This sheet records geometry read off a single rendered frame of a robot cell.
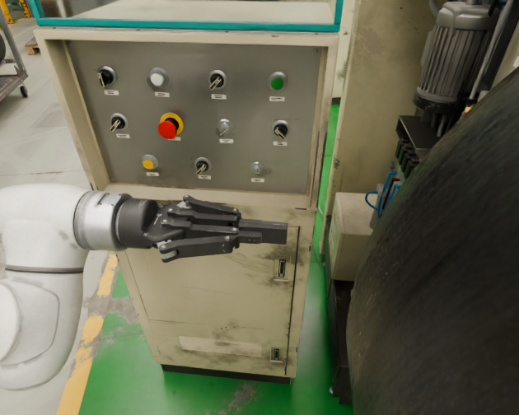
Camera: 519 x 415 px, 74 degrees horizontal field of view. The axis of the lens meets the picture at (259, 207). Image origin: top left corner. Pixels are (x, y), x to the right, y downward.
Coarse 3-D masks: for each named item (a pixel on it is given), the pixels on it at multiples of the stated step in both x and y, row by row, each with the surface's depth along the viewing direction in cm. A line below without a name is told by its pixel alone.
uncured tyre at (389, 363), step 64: (512, 128) 15; (448, 192) 17; (512, 192) 14; (384, 256) 21; (448, 256) 15; (512, 256) 12; (384, 320) 19; (448, 320) 14; (512, 320) 12; (384, 384) 18; (448, 384) 13; (512, 384) 11
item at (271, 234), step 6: (240, 228) 49; (246, 228) 49; (252, 228) 49; (258, 228) 49; (264, 228) 49; (270, 228) 48; (276, 228) 48; (282, 228) 48; (264, 234) 49; (270, 234) 49; (276, 234) 49; (282, 234) 49; (264, 240) 50; (270, 240) 50; (276, 240) 50; (282, 240) 50
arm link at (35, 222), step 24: (0, 192) 50; (24, 192) 49; (48, 192) 49; (72, 192) 50; (0, 216) 48; (24, 216) 48; (48, 216) 48; (72, 216) 48; (0, 240) 50; (24, 240) 47; (48, 240) 47; (72, 240) 49; (24, 264) 47; (48, 264) 48; (72, 264) 50
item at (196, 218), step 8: (168, 208) 51; (176, 208) 51; (176, 216) 51; (184, 216) 51; (192, 216) 51; (200, 216) 51; (208, 216) 51; (216, 216) 51; (224, 216) 51; (232, 216) 51; (240, 216) 50; (200, 224) 51; (208, 224) 51; (216, 224) 51; (224, 224) 51
